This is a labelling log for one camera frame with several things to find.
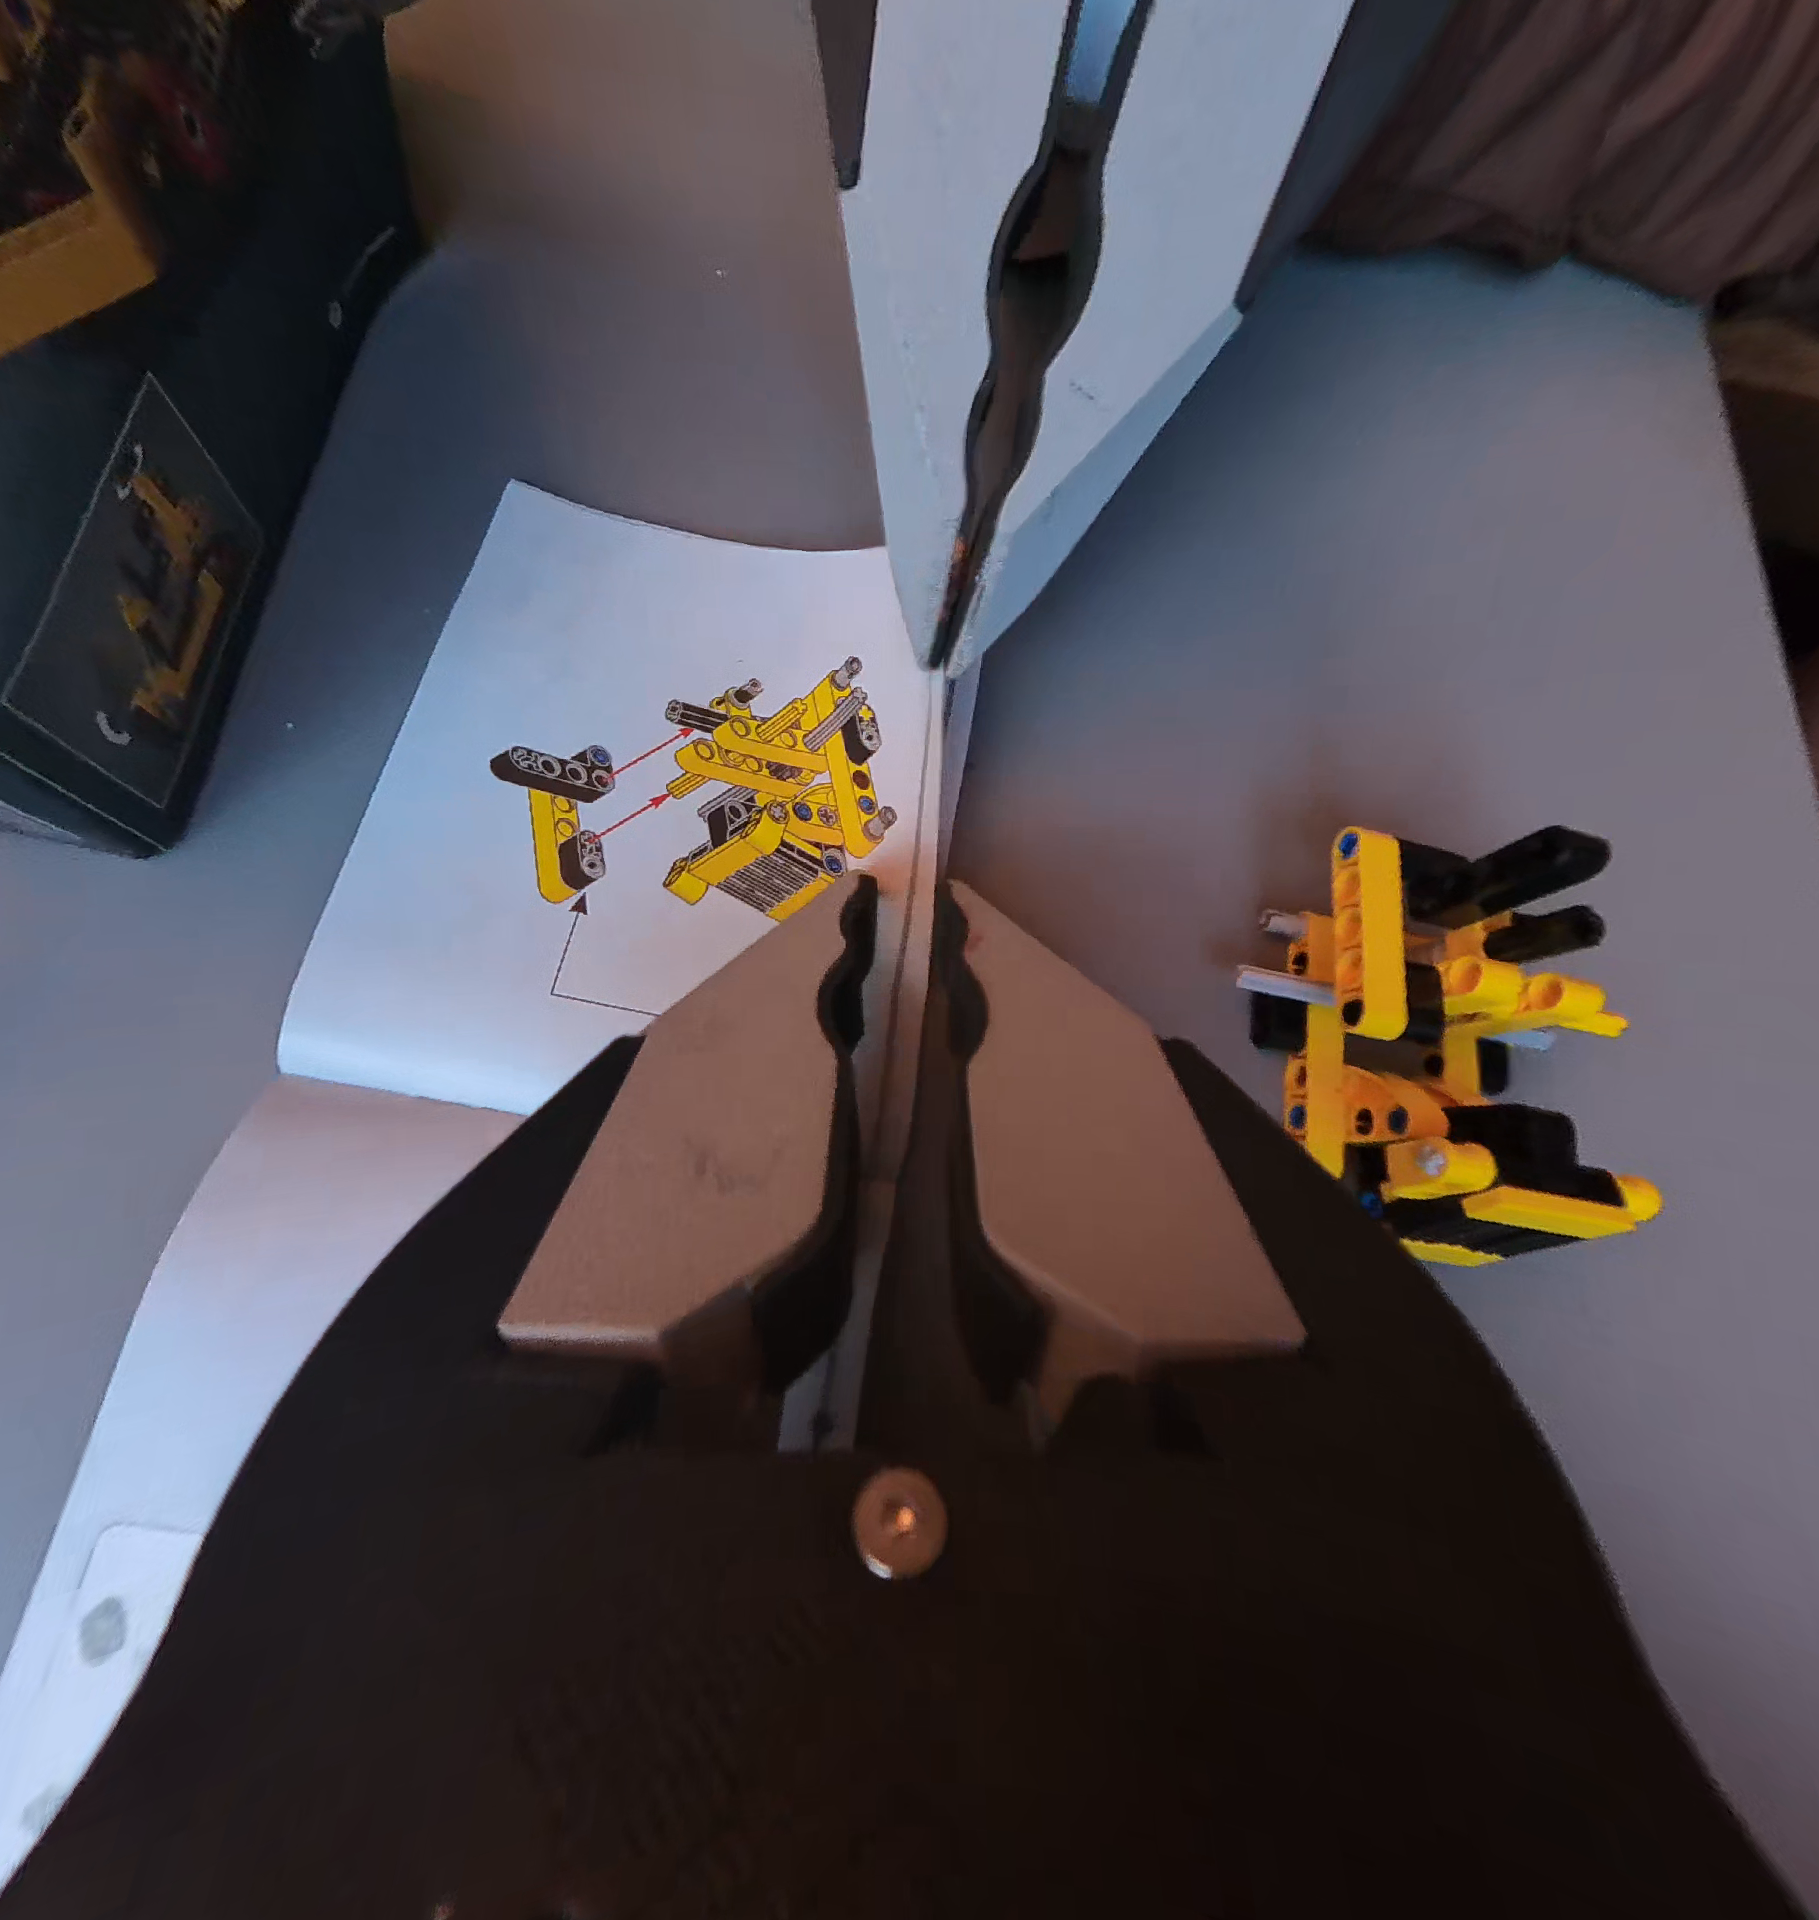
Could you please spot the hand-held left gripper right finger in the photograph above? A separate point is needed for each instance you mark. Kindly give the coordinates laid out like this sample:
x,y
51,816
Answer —
x,y
1104,1170

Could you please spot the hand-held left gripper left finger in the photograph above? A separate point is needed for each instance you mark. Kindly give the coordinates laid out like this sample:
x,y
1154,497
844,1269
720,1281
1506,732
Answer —
x,y
684,1154

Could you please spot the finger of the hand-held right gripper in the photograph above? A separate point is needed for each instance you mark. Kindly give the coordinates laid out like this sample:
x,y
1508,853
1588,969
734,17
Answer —
x,y
924,225
1194,180

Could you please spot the yellow and black lego model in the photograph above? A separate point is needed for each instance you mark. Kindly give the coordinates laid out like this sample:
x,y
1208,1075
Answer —
x,y
1420,1034

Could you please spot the lego instruction booklet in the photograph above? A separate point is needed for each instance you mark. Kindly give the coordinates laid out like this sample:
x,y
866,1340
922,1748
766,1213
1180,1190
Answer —
x,y
445,901

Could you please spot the black lego box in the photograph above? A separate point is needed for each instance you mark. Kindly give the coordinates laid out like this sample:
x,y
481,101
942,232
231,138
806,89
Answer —
x,y
129,451

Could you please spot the brown cloth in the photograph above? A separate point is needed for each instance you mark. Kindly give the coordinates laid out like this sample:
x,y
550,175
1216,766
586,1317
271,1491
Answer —
x,y
1630,135

